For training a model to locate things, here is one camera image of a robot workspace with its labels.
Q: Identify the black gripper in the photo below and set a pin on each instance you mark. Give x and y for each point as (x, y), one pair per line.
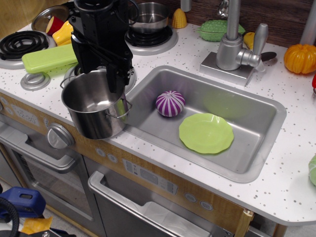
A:
(99, 40)

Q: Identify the large steel pot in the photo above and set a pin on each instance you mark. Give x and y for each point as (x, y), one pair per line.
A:
(96, 112)

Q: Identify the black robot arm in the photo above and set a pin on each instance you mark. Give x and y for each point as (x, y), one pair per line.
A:
(100, 3)

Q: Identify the steel pot lid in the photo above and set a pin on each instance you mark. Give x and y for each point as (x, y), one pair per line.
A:
(41, 21)

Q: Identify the silver sink basin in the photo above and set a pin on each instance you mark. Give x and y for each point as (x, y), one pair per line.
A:
(256, 121)

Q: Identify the green plastic cutting board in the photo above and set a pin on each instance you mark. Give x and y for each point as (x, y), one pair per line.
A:
(47, 59)

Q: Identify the black rear right burner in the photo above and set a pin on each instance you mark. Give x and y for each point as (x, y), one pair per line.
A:
(151, 44)

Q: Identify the yellow toy bell pepper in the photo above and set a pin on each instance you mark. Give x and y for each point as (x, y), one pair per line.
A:
(63, 35)

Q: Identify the red toy apple half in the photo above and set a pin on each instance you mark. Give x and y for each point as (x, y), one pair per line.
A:
(53, 25)

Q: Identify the silver stove knob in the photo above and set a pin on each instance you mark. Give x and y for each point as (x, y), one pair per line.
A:
(33, 82)

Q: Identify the small steel saucepan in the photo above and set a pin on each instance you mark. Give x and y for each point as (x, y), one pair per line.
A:
(148, 17)

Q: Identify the purple white striped ball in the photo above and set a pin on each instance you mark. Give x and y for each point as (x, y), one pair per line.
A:
(170, 103)

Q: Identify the silver oven dial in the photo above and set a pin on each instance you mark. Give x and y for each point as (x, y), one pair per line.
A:
(59, 137)

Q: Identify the black left front burner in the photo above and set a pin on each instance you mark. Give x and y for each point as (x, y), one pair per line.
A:
(14, 46)

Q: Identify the yellow toy corn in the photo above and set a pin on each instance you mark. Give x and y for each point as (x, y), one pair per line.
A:
(179, 19)

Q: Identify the green plastic plate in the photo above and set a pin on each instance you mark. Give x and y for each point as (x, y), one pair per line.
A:
(206, 133)

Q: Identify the green toy bitter gourd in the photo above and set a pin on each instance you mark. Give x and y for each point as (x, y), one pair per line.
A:
(214, 30)

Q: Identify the silver toy faucet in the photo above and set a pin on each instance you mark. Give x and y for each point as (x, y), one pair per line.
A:
(232, 62)

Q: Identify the blue clamp tool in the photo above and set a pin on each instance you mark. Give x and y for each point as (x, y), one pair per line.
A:
(29, 203)

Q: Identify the orange toy pumpkin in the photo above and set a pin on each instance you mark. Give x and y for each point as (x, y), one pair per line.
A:
(300, 59)

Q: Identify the red toy at edge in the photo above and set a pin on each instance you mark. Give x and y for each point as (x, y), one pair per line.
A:
(314, 84)

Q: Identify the green toy cabbage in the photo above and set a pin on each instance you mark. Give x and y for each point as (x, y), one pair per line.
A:
(312, 170)

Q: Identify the oven door with handle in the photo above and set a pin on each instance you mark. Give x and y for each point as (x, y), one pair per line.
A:
(59, 175)

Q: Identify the dishwasher door with handle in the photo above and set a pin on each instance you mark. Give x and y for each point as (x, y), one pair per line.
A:
(130, 210)

